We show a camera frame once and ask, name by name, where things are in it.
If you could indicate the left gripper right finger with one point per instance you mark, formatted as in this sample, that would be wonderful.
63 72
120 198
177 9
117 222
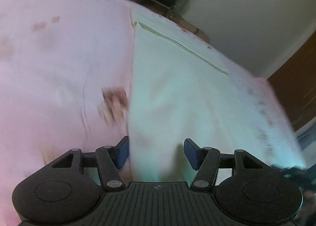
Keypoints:
208 161

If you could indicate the brown wooden door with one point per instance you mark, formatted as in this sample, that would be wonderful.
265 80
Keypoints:
294 84

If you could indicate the pink floral bed sheet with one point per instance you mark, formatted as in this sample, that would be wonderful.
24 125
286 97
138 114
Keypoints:
66 80

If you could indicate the clear glass vase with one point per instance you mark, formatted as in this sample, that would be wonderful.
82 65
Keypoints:
180 6

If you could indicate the pale mint small garment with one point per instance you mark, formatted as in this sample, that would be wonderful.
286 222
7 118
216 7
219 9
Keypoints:
184 88

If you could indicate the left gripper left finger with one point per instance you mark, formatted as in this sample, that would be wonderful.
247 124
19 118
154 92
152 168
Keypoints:
108 160

